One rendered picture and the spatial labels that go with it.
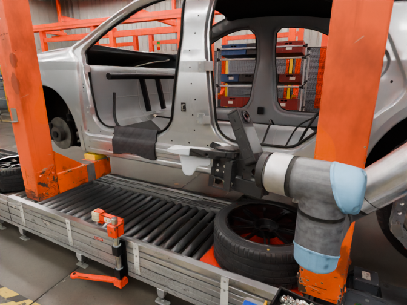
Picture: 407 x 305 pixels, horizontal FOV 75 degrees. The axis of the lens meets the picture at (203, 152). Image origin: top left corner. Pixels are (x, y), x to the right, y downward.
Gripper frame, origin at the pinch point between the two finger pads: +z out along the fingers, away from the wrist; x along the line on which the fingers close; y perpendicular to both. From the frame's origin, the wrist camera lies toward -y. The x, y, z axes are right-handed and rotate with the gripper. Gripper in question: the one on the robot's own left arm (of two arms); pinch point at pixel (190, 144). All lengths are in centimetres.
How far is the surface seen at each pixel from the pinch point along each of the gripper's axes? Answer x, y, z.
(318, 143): 52, 1, -15
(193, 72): 87, -30, 76
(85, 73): 68, -28, 176
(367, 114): 53, -11, -28
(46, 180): 32, 53, 161
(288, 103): 431, -29, 142
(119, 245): 47, 82, 92
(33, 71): 26, -23, 162
